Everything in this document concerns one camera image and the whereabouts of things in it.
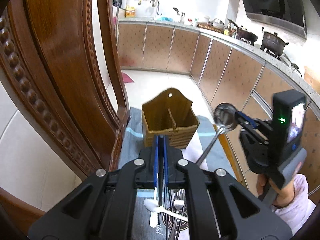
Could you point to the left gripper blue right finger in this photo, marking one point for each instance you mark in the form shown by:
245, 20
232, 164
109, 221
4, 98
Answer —
165, 160

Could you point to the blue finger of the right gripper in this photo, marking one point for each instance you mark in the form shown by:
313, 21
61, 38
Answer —
242, 118

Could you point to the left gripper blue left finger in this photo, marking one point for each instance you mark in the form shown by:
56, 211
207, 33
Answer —
155, 162

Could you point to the large steel spoon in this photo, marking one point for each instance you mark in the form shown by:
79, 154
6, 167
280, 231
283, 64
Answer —
224, 117

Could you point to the black chopstick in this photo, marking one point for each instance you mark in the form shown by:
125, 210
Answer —
160, 200

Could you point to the steel fork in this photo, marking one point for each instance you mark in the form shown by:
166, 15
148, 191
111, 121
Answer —
178, 204

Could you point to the white ceramic spoon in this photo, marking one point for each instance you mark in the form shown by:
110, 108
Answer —
152, 206

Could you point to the kitchen counter cabinets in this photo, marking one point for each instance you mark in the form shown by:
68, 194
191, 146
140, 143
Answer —
224, 70

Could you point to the steel kitchen faucet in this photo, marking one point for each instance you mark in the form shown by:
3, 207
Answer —
155, 4

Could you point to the person's right hand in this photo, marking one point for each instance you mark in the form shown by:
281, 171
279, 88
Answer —
294, 192

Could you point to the wooden utensil holder box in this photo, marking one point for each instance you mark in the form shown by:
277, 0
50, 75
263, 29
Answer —
169, 113

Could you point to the red floor mat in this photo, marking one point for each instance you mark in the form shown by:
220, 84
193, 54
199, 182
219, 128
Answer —
126, 78

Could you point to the dark cooking pot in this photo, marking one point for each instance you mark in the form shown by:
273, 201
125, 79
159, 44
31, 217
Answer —
272, 44

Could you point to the black wok pan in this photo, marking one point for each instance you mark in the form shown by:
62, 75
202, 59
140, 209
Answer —
244, 35

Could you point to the black range hood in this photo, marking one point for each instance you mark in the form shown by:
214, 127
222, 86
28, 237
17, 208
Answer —
286, 14

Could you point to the carved brown wooden chair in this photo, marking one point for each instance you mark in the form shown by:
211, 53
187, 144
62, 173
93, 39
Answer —
60, 67

